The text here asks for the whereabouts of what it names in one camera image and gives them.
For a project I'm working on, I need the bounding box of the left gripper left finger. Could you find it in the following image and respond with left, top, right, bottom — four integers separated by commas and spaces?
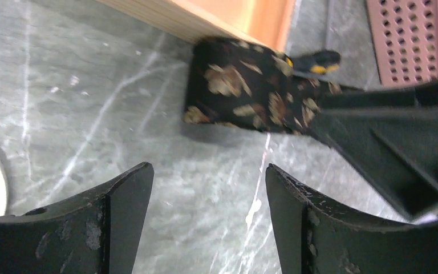
0, 162, 154, 273

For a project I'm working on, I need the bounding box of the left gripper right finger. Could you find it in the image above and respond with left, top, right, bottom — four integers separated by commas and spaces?
265, 164, 438, 274

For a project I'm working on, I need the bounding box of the lower black yellow screwdriver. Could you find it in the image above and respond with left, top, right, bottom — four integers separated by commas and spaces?
285, 50, 342, 75

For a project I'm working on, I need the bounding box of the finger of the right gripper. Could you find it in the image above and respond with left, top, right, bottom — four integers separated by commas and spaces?
319, 79, 438, 109
310, 108, 438, 220

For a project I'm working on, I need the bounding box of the pink plastic basket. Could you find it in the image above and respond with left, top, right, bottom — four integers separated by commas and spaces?
366, 0, 438, 87

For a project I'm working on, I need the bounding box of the black gold patterned tie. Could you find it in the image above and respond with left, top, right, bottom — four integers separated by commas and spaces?
183, 37, 358, 135

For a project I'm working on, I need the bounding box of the wooden compartment tray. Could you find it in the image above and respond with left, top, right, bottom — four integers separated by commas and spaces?
101, 0, 295, 51

